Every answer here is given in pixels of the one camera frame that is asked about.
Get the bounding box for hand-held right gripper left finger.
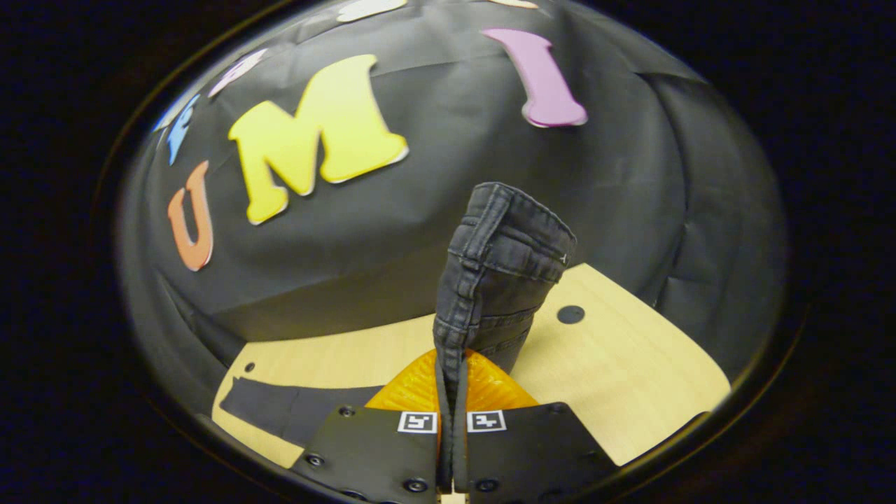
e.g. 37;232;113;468
291;348;452;504

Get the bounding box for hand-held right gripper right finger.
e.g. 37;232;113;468
454;348;620;502

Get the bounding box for dark grey jeans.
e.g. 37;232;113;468
219;182;579;449

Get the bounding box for black backdrop cloth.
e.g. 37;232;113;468
119;0;788;393

